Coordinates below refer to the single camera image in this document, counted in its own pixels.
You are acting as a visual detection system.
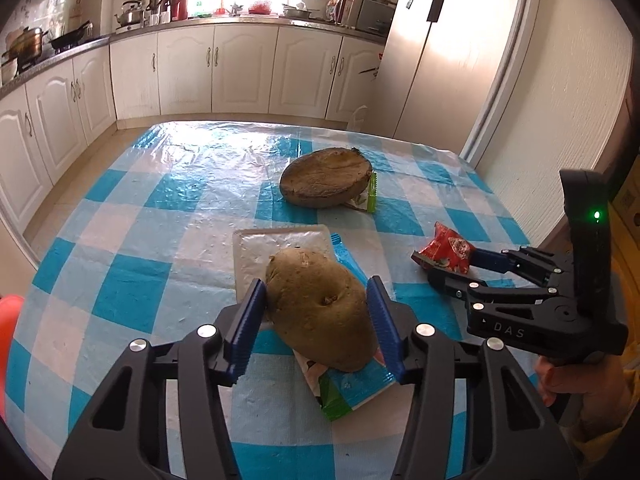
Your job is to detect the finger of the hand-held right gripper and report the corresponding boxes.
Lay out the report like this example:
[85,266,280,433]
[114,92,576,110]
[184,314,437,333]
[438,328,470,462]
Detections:
[469,246,573,288]
[411,252,551,311]

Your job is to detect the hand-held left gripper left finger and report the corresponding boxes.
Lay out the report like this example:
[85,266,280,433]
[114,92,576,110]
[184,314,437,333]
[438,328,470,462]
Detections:
[52,277,269,480]

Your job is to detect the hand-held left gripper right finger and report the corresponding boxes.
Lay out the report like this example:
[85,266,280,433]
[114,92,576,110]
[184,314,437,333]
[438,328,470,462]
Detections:
[365,275,581,480]

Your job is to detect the red snack wrapper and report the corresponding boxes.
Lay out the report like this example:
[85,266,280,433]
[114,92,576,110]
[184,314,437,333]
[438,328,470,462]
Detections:
[417,221,477,275]

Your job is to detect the brown potato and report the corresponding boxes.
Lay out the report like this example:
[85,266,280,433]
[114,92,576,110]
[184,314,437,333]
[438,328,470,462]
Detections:
[264,246,379,374]

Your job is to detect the small silver foil packet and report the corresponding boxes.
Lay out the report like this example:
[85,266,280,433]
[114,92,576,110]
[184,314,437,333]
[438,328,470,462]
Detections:
[232,225,333,307]

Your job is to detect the green cartoon snack wrapper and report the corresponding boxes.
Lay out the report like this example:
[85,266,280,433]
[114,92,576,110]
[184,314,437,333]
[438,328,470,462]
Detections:
[294,347,401,422]

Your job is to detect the small green wrapper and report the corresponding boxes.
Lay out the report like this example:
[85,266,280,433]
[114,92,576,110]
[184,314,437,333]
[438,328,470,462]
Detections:
[345,172,379,214]

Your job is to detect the brown halved root vegetable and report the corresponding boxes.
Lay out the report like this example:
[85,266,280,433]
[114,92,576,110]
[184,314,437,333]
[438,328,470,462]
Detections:
[279,147,376,208]

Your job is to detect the red plastic bin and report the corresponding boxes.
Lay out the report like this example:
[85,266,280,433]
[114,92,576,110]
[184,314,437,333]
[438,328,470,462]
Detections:
[0,294,26,423]

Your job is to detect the person's right forearm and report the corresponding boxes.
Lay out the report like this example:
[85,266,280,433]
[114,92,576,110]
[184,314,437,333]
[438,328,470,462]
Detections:
[570,400,640,461]

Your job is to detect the person's right hand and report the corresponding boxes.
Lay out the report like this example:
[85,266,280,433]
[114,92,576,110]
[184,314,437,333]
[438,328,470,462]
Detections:
[534,352,631,428]

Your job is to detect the blue white checked tablecloth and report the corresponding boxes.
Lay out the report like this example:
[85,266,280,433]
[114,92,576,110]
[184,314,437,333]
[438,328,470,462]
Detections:
[5,120,576,480]

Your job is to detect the white refrigerator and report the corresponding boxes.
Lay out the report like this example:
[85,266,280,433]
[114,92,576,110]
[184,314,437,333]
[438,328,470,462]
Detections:
[372,0,544,153]

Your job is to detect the white kitchen base cabinets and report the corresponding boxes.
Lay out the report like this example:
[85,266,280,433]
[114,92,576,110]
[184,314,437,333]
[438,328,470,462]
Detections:
[0,22,388,188]

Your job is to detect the silver microwave oven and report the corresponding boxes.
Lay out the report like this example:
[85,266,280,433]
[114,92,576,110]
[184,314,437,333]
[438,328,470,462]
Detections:
[335,0,397,36]

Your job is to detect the grey kitchen countertop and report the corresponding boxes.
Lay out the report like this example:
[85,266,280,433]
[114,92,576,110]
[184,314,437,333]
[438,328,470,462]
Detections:
[0,15,391,103]

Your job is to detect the steel kettle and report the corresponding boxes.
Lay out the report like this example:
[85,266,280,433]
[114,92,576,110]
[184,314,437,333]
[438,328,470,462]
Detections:
[115,1,146,28]

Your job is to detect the black wok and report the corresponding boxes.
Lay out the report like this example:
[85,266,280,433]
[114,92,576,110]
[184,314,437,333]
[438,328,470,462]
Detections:
[47,21,96,54]

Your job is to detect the copper pot with lid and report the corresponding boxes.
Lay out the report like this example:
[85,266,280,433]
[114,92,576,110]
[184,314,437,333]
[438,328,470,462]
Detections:
[2,25,51,61]

